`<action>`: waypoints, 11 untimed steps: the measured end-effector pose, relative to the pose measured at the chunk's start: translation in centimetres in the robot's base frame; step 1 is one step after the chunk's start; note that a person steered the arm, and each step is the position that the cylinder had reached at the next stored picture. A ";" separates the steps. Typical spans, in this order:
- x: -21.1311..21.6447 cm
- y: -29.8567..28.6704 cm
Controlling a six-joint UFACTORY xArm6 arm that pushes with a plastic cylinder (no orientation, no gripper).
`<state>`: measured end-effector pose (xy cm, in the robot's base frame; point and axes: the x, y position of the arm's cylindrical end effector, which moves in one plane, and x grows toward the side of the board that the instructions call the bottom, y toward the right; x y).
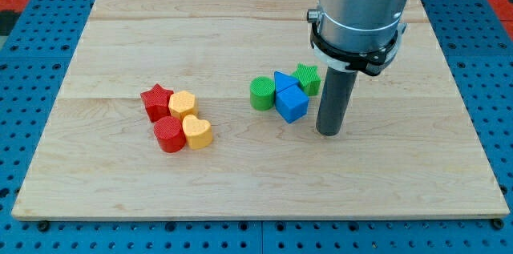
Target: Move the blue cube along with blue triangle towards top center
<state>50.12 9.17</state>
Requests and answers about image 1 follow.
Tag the green cylinder block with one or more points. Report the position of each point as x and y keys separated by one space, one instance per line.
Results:
x=262 y=93

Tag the light wooden board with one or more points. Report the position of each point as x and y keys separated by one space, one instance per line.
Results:
x=407 y=149

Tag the red star block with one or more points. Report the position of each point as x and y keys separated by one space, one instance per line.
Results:
x=156 y=102

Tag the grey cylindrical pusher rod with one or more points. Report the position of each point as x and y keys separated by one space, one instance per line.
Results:
x=335 y=98

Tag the green star block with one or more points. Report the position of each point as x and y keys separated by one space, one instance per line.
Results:
x=308 y=78

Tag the red cylinder block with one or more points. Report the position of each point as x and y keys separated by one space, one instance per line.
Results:
x=169 y=133

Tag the blue triangle block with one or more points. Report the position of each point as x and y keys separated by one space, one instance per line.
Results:
x=283 y=81

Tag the yellow heart block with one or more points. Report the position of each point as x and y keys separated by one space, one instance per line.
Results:
x=198 y=132

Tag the blue cube block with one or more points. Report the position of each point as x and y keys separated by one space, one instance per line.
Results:
x=292 y=103

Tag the yellow pentagon block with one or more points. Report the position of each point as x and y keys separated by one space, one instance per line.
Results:
x=182 y=103

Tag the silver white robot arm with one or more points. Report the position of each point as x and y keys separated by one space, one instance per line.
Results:
x=357 y=35

